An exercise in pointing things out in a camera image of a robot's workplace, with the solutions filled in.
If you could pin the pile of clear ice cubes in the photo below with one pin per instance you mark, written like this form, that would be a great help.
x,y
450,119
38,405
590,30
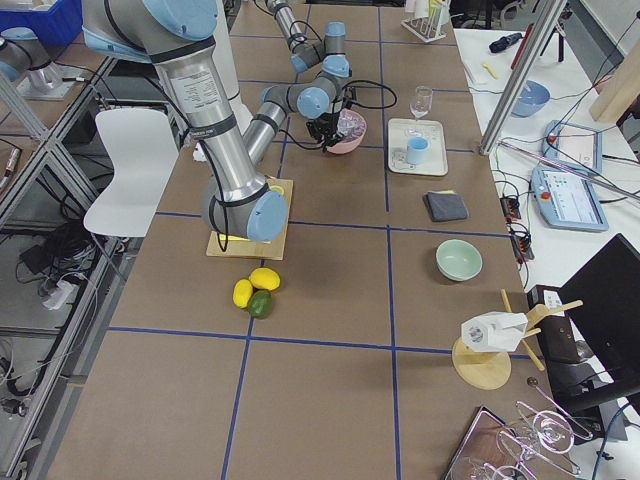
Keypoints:
x,y
351,125

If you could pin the aluminium frame post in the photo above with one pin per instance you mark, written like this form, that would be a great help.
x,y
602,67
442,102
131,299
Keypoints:
x,y
531,48

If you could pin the grey folded cloth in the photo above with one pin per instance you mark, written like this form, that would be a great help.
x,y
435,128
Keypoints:
x,y
444,206

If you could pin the blue bowl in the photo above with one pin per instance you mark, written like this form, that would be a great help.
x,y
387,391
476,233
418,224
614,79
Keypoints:
x,y
533,97

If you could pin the blue plastic cup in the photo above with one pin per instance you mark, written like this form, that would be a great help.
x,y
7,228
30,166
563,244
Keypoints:
x,y
416,151

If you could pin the black monitor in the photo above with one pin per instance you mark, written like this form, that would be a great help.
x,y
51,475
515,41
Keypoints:
x,y
608,320

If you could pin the pink bowl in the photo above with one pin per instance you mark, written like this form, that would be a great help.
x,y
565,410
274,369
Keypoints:
x,y
345,147

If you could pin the green lime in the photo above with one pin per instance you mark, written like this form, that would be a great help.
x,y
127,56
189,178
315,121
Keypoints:
x,y
260,304

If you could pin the white plastic chair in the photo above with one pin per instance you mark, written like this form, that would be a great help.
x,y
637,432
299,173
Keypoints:
x,y
142,149

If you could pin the far teach pendant tablet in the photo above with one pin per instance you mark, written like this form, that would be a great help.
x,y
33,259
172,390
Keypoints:
x,y
577,146

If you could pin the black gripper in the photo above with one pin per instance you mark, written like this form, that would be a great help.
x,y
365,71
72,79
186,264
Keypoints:
x,y
327,126

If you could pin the white wire cup rack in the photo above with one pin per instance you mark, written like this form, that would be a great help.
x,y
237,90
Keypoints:
x,y
426,19

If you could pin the teach pendant tablet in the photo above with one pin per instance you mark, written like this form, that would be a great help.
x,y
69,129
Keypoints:
x,y
577,146
567,201

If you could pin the yellow lemons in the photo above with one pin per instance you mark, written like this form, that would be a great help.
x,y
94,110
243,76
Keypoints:
x,y
262,278

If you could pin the wooden stand with round base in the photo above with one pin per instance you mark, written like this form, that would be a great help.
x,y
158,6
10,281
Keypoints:
x,y
481,355

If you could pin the yellow plastic spoon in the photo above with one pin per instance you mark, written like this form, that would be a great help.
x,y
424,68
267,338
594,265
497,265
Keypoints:
x,y
490,70

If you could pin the clear wine glass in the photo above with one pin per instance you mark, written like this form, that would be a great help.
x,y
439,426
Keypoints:
x,y
420,106

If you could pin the white camera on stand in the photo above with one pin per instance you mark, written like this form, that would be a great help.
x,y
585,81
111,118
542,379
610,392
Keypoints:
x,y
494,331

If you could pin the near teach pendant tablet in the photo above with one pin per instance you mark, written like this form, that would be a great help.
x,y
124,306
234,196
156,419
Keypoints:
x,y
567,201

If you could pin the folded blue umbrella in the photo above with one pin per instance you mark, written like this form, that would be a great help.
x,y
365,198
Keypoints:
x,y
505,42

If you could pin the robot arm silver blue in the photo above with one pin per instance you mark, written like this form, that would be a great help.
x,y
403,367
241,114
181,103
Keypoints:
x,y
307,48
179,38

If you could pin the wooden cutting board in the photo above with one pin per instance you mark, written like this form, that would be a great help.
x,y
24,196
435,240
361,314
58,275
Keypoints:
x,y
264,230

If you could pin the green bowl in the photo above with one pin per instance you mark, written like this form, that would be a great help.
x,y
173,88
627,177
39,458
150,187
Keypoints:
x,y
458,260

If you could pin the cream bear tray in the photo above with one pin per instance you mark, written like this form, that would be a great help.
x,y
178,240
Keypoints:
x,y
435,163

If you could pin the wine glass rack tray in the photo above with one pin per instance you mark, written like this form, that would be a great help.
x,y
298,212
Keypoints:
x,y
493,448

